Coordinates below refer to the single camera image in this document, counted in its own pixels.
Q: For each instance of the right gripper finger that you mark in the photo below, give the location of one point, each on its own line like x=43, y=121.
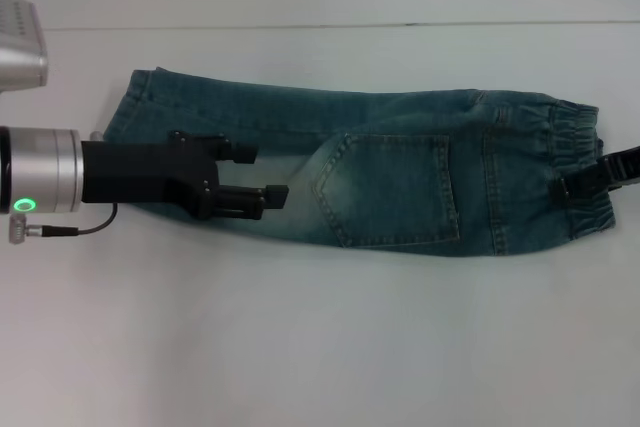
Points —
x=600, y=174

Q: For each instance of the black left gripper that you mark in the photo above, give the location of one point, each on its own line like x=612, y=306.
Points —
x=140, y=172

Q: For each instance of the blue denim shorts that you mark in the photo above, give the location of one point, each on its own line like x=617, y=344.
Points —
x=400, y=172

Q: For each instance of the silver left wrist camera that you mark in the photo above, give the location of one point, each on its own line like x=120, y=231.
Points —
x=22, y=57

